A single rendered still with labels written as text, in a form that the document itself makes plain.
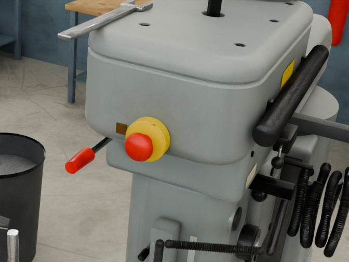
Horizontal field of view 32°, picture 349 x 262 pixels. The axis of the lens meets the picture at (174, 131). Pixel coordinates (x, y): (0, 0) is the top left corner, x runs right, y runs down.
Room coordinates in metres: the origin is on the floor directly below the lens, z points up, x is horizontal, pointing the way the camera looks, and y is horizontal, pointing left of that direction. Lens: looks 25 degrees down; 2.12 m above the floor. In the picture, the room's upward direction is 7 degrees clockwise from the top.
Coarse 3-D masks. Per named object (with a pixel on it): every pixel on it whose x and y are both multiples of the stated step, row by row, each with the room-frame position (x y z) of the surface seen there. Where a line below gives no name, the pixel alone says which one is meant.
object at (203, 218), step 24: (144, 192) 0.89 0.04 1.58; (168, 192) 0.88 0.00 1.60; (192, 192) 0.87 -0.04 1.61; (144, 216) 0.89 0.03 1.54; (168, 216) 0.88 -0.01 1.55; (192, 216) 0.86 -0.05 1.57; (216, 216) 0.86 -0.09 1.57; (240, 216) 0.91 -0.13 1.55; (144, 240) 0.89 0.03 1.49; (192, 240) 0.86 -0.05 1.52; (216, 240) 0.86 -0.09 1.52
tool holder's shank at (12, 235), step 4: (8, 232) 1.12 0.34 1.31; (12, 232) 1.12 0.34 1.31; (16, 232) 1.12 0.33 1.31; (8, 236) 1.11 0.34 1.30; (12, 236) 1.11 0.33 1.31; (16, 236) 1.11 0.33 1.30; (8, 240) 1.11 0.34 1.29; (12, 240) 1.11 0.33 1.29; (16, 240) 1.11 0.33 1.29; (8, 244) 1.11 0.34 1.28; (12, 244) 1.11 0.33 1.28; (16, 244) 1.11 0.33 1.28; (8, 248) 1.11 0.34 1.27; (12, 248) 1.11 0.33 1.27; (16, 248) 1.11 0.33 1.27; (8, 252) 1.11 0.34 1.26; (12, 252) 1.11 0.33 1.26; (16, 252) 1.11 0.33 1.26; (8, 256) 1.11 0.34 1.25; (12, 256) 1.11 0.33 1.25; (16, 256) 1.11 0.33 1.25; (8, 260) 1.11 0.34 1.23; (12, 260) 1.11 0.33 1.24; (16, 260) 1.11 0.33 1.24
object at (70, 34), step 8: (128, 0) 0.96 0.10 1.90; (120, 8) 0.90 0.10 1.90; (128, 8) 0.90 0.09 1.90; (136, 8) 0.92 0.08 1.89; (144, 8) 0.93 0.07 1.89; (104, 16) 0.84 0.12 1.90; (112, 16) 0.85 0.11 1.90; (120, 16) 0.87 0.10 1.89; (80, 24) 0.79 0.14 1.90; (88, 24) 0.79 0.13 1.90; (96, 24) 0.80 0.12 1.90; (104, 24) 0.82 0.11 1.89; (64, 32) 0.74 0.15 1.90; (72, 32) 0.75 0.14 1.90; (80, 32) 0.75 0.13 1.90; (88, 32) 0.77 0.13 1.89; (72, 40) 0.73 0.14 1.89
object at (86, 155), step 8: (104, 136) 0.85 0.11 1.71; (96, 144) 0.82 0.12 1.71; (104, 144) 0.83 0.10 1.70; (80, 152) 0.78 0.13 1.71; (88, 152) 0.78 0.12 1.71; (96, 152) 0.81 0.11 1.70; (72, 160) 0.75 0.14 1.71; (80, 160) 0.76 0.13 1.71; (88, 160) 0.77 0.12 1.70; (72, 168) 0.74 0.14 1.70; (80, 168) 0.76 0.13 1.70
